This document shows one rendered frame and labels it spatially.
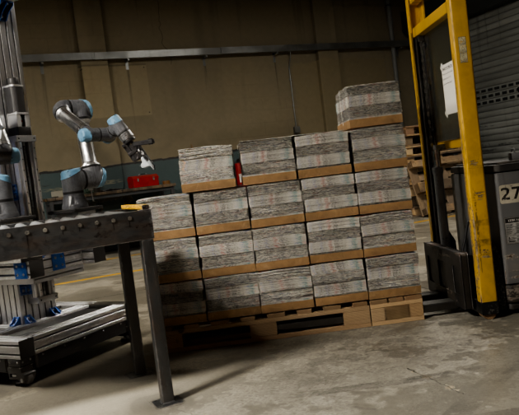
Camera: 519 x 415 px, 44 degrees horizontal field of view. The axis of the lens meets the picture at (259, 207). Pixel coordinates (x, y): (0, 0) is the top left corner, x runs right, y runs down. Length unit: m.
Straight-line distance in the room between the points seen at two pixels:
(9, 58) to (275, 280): 1.92
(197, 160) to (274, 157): 0.41
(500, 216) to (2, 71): 2.77
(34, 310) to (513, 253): 2.60
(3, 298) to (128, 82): 6.82
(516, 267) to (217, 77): 7.82
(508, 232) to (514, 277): 0.24
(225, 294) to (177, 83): 7.31
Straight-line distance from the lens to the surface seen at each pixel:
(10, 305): 3.86
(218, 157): 3.41
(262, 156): 3.43
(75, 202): 3.85
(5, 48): 3.95
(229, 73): 10.83
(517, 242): 3.60
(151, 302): 2.69
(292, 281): 3.48
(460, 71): 3.47
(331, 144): 3.47
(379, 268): 3.55
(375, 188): 3.51
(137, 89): 10.33
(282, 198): 3.44
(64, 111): 3.89
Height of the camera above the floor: 0.89
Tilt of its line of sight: 3 degrees down
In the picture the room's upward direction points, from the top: 7 degrees counter-clockwise
